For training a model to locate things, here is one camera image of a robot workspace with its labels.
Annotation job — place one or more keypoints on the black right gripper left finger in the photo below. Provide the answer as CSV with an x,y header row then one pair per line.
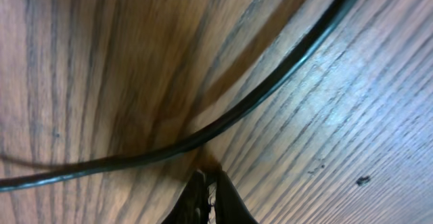
x,y
192,207

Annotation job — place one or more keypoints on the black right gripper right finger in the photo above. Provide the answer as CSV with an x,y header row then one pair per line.
x,y
229,207

